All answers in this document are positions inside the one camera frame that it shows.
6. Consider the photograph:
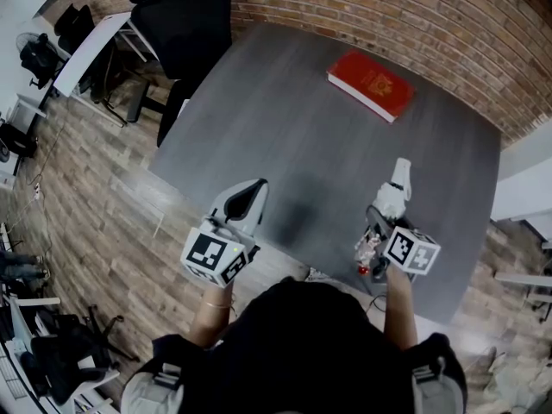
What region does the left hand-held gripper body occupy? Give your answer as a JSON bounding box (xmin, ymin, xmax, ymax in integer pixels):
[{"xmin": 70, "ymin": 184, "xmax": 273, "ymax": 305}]
[{"xmin": 179, "ymin": 216, "xmax": 260, "ymax": 289}]

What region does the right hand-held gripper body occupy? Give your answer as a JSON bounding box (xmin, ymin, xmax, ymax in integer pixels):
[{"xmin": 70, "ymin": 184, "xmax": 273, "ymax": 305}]
[{"xmin": 366, "ymin": 225, "xmax": 442, "ymax": 285}]

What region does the white umbrella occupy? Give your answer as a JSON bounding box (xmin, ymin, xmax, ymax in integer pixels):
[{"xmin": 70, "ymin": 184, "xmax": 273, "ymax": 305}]
[{"xmin": 353, "ymin": 157, "xmax": 414, "ymax": 276}]

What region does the person's right forearm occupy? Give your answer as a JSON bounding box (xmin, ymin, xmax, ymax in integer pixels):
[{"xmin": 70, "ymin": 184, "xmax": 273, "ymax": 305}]
[{"xmin": 382, "ymin": 269, "xmax": 420, "ymax": 352}]

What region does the person's left forearm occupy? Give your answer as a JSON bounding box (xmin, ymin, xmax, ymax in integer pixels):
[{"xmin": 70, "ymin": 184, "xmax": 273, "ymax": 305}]
[{"xmin": 188, "ymin": 280, "xmax": 237, "ymax": 349}]

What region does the person's shoe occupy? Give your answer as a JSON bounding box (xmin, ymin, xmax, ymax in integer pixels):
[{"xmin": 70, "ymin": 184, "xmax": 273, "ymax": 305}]
[{"xmin": 303, "ymin": 267, "xmax": 334, "ymax": 282}]

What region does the dark grey table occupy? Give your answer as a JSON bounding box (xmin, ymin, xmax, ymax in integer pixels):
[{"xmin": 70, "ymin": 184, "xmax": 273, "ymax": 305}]
[{"xmin": 148, "ymin": 22, "xmax": 505, "ymax": 325}]

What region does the red book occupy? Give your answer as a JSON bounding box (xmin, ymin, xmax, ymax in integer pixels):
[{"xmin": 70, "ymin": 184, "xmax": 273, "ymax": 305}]
[{"xmin": 325, "ymin": 49, "xmax": 417, "ymax": 124}]

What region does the person's black shirt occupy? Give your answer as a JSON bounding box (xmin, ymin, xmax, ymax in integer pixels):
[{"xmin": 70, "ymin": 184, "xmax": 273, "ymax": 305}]
[{"xmin": 150, "ymin": 276, "xmax": 469, "ymax": 414}]

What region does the grey bag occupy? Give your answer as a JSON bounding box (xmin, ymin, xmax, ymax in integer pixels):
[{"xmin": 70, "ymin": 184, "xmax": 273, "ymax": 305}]
[{"xmin": 463, "ymin": 345, "xmax": 552, "ymax": 414}]

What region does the black high-back office chair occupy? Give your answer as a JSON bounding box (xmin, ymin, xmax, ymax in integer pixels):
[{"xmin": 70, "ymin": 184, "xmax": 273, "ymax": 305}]
[{"xmin": 105, "ymin": 0, "xmax": 235, "ymax": 148}]

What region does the black swivel chair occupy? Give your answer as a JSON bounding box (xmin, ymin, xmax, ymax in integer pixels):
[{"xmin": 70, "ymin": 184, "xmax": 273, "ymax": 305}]
[{"xmin": 20, "ymin": 303, "xmax": 127, "ymax": 408}]

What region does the white rectangular desk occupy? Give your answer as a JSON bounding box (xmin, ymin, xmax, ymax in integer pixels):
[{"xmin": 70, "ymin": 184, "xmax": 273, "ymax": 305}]
[{"xmin": 52, "ymin": 11, "xmax": 161, "ymax": 129}]

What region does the small white side table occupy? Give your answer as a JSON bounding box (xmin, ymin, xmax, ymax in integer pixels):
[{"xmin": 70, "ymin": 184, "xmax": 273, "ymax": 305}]
[{"xmin": 10, "ymin": 94, "xmax": 48, "ymax": 124}]

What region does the black chair with bag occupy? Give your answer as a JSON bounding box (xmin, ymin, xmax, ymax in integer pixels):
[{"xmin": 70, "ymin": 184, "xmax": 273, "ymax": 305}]
[{"xmin": 20, "ymin": 34, "xmax": 71, "ymax": 91}]

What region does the black standing fan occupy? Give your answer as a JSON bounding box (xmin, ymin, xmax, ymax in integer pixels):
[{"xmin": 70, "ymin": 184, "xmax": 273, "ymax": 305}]
[{"xmin": 16, "ymin": 31, "xmax": 47, "ymax": 56}]

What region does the white metal-frame desk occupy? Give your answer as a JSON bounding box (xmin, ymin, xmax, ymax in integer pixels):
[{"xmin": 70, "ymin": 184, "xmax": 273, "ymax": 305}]
[{"xmin": 491, "ymin": 213, "xmax": 552, "ymax": 323}]

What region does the grey shoulder strap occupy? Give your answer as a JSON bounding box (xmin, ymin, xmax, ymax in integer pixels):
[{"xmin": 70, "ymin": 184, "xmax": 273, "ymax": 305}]
[
  {"xmin": 409, "ymin": 360, "xmax": 454, "ymax": 414},
  {"xmin": 120, "ymin": 358, "xmax": 185, "ymax": 414}
]

